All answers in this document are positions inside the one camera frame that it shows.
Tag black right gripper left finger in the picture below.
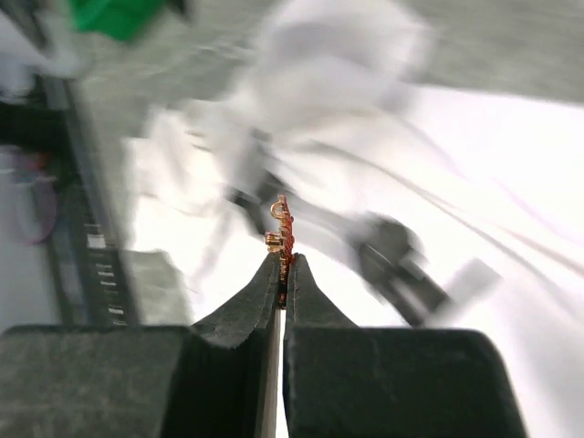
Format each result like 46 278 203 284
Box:
1 255 279 437

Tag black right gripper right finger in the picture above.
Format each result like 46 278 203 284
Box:
283 255 527 437

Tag white garment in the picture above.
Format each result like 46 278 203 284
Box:
123 1 583 437

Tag green plastic tray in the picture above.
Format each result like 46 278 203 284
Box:
68 0 164 42

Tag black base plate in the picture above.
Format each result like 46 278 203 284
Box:
43 78 141 326

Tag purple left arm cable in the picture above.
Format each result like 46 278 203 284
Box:
13 154 58 245

